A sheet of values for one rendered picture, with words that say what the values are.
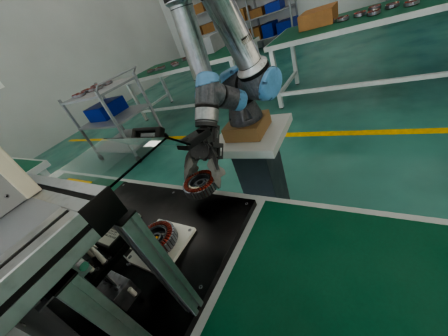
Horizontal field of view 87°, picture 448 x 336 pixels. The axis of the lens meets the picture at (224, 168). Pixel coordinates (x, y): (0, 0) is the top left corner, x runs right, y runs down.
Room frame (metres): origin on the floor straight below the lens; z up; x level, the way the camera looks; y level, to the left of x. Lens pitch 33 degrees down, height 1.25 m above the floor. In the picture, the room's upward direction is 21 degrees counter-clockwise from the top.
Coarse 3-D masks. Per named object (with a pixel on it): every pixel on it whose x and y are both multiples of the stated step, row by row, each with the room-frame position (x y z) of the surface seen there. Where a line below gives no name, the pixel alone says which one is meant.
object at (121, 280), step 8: (112, 272) 0.40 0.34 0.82; (120, 280) 0.37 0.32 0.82; (128, 280) 0.36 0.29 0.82; (104, 288) 0.37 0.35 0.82; (112, 288) 0.36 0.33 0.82; (120, 288) 0.35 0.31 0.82; (136, 288) 0.36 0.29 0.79; (112, 296) 0.34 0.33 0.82; (120, 296) 0.34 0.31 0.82; (128, 296) 0.35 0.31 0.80; (120, 304) 0.33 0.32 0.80; (128, 304) 0.34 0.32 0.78
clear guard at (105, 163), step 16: (96, 144) 0.61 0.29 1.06; (112, 144) 0.56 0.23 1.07; (128, 144) 0.52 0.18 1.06; (144, 144) 0.49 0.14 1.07; (160, 144) 0.46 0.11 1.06; (176, 144) 0.53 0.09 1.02; (80, 160) 0.54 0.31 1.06; (96, 160) 0.50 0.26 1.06; (112, 160) 0.47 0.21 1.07; (128, 160) 0.44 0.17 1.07; (64, 176) 0.48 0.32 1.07; (80, 176) 0.45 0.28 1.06; (96, 176) 0.42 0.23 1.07; (112, 176) 0.39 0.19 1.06
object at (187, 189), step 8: (192, 176) 0.65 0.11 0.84; (200, 176) 0.64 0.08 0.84; (208, 176) 0.62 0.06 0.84; (184, 184) 0.62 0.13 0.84; (192, 184) 0.63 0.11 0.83; (200, 184) 0.60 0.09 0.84; (208, 184) 0.58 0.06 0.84; (192, 192) 0.57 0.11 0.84; (200, 192) 0.56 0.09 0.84; (208, 192) 0.56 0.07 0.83
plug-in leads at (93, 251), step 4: (92, 248) 0.36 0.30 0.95; (88, 252) 0.39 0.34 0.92; (92, 252) 0.36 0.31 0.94; (96, 252) 0.36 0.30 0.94; (92, 256) 0.39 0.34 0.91; (96, 256) 0.36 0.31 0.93; (100, 256) 0.36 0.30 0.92; (104, 256) 0.39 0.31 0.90; (100, 260) 0.36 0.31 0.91; (104, 260) 0.36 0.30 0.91; (108, 260) 0.37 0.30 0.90; (104, 264) 0.36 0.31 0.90; (92, 268) 0.35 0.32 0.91; (92, 272) 0.35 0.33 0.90; (88, 280) 0.33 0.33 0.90
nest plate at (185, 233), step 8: (176, 224) 0.53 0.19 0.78; (184, 232) 0.49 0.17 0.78; (192, 232) 0.48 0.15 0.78; (184, 240) 0.46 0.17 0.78; (176, 248) 0.44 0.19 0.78; (184, 248) 0.44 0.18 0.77; (128, 256) 0.48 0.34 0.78; (136, 256) 0.47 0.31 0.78; (176, 256) 0.42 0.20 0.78; (136, 264) 0.44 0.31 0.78; (144, 264) 0.43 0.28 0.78
